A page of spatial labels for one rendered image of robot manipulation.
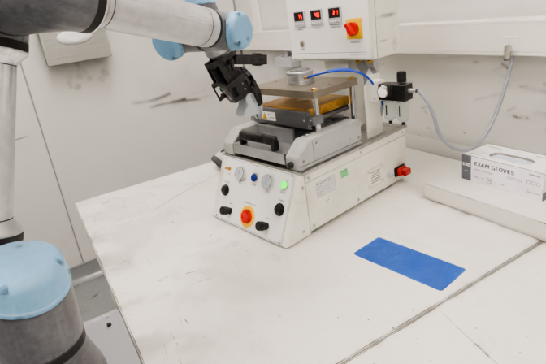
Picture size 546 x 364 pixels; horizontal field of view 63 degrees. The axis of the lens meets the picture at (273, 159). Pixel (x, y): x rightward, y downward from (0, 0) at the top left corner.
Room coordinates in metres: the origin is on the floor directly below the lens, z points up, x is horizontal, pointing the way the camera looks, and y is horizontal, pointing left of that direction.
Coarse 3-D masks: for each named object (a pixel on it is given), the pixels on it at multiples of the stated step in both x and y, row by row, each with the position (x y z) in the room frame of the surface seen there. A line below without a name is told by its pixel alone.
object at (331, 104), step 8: (328, 96) 1.28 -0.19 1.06; (336, 96) 1.27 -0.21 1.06; (344, 96) 1.25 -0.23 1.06; (264, 104) 1.30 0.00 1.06; (272, 104) 1.28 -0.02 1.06; (280, 104) 1.26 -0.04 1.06; (288, 104) 1.25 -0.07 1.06; (296, 104) 1.24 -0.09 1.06; (304, 104) 1.22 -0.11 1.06; (312, 104) 1.21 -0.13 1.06; (320, 104) 1.19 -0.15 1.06; (328, 104) 1.20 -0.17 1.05; (336, 104) 1.22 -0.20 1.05; (344, 104) 1.24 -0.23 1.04; (312, 112) 1.16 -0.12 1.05; (320, 112) 1.18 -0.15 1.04; (328, 112) 1.20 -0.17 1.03; (336, 112) 1.22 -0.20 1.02
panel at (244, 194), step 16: (240, 160) 1.22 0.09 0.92; (224, 176) 1.25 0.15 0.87; (288, 176) 1.06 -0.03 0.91; (240, 192) 1.17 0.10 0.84; (256, 192) 1.13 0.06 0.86; (272, 192) 1.08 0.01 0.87; (288, 192) 1.04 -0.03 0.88; (240, 208) 1.15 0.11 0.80; (256, 208) 1.10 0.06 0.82; (272, 208) 1.06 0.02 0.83; (288, 208) 1.02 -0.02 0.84; (240, 224) 1.13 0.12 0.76; (272, 224) 1.04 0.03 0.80; (272, 240) 1.02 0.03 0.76
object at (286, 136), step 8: (264, 128) 1.24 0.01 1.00; (272, 128) 1.21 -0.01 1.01; (280, 128) 1.18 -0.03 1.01; (288, 128) 1.17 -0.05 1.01; (280, 136) 1.18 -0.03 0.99; (288, 136) 1.16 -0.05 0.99; (248, 144) 1.21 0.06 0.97; (256, 144) 1.20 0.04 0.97; (264, 144) 1.19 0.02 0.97; (280, 144) 1.17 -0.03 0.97; (288, 144) 1.15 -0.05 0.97; (240, 152) 1.22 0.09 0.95; (248, 152) 1.19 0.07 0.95; (256, 152) 1.16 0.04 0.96; (264, 152) 1.14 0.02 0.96; (272, 152) 1.11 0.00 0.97; (280, 152) 1.09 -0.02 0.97; (272, 160) 1.11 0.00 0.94; (280, 160) 1.09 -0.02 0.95
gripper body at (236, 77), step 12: (216, 60) 1.09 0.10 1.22; (228, 60) 1.12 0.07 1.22; (216, 72) 1.11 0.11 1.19; (228, 72) 1.12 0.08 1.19; (240, 72) 1.12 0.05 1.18; (216, 84) 1.11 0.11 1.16; (228, 84) 1.08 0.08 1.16; (240, 84) 1.11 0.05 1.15; (228, 96) 1.10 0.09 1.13; (240, 96) 1.10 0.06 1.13
